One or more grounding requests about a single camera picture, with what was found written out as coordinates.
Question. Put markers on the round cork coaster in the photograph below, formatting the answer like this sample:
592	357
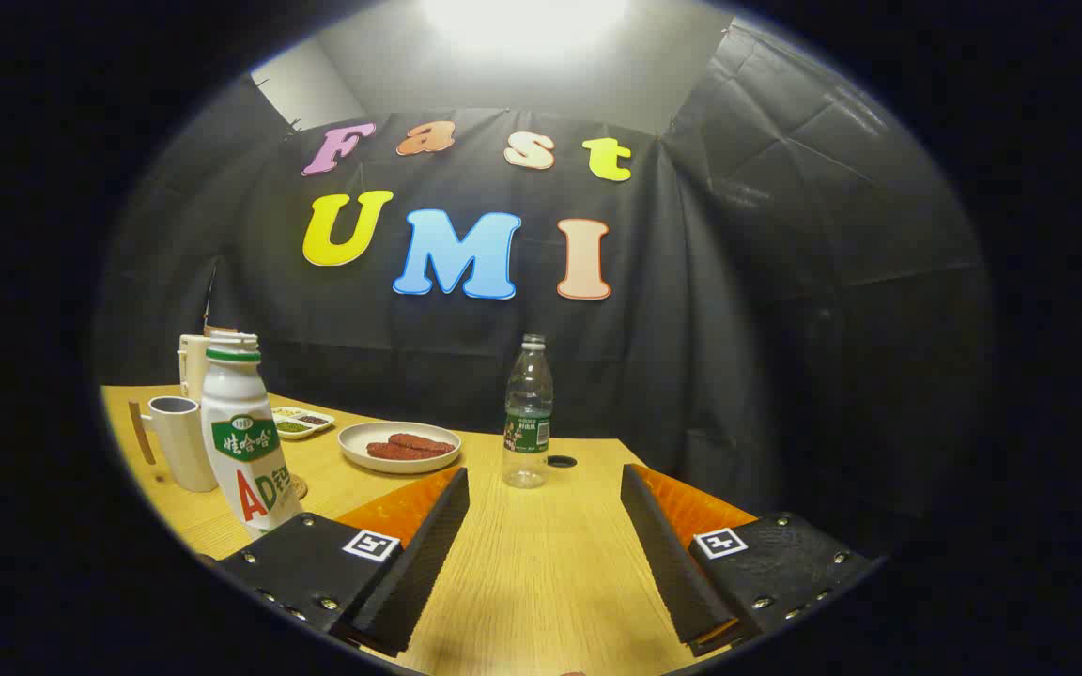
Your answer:
300	487

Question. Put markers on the bright ceiling light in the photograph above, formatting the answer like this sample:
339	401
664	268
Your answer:
522	23

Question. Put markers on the white divided dish with beans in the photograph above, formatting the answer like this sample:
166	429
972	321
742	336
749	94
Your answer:
301	424

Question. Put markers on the cream toaster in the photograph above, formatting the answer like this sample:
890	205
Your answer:
192	368

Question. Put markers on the white juice bottle green label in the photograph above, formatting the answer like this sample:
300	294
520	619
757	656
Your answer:
245	460

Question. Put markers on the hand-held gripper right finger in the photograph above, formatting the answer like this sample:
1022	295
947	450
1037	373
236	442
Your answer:
668	563

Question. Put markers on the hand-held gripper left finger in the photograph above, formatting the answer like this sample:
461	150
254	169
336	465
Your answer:
414	563

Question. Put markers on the white round plate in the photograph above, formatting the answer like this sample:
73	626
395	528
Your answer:
358	439

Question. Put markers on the clear plastic water bottle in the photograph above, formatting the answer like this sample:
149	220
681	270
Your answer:
528	413

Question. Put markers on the wooden table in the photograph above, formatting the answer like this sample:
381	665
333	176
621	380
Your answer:
541	573

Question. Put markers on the red sausage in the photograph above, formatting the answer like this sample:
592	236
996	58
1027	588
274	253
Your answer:
395	452
424	442

